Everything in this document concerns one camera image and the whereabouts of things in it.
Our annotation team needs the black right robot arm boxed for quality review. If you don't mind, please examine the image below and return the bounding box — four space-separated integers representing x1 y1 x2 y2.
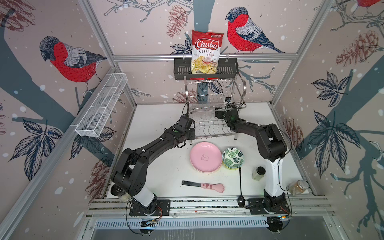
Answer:
215 108 287 213

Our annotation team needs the silver two-tier dish rack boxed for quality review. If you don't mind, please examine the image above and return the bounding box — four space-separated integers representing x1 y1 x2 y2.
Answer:
184 73 247 139

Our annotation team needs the pink plate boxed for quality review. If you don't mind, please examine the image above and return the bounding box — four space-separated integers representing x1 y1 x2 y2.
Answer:
190 142 222 173

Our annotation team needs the green leaf pattern bowl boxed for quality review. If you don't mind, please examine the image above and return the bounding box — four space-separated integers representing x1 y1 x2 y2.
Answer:
222 147 245 168

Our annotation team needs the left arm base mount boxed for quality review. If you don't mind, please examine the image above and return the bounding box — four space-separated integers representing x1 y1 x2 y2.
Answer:
128 200 171 217

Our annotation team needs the small black lid jar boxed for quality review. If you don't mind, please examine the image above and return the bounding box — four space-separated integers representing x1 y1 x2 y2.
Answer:
252 166 266 181

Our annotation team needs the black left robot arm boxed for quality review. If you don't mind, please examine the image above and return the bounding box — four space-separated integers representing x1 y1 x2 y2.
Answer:
111 114 196 213

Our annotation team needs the lime green bowl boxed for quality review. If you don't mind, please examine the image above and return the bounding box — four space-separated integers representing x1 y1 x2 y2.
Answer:
225 166 240 171

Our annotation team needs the amber glass jar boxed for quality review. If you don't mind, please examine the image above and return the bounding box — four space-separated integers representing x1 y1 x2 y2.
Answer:
289 180 310 196

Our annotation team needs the black lid jar left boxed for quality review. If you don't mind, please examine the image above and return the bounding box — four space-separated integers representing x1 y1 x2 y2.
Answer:
110 184 132 202

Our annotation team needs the pink cat paw spatula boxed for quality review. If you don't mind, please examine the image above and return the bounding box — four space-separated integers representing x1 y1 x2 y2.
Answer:
182 181 225 193

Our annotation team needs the black spoon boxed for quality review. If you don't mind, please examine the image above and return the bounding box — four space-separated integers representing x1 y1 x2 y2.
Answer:
237 167 246 208

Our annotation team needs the red cassava chips bag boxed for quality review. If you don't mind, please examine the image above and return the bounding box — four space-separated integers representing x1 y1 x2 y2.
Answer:
191 31 224 74

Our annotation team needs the black wall basket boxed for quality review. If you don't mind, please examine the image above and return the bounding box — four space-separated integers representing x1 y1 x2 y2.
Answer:
174 58 239 81

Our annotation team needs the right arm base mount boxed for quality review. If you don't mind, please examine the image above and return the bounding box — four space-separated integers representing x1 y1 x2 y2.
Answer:
245 199 292 234

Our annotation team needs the white wire mesh shelf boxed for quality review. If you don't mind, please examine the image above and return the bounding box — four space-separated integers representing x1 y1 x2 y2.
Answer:
75 73 128 138

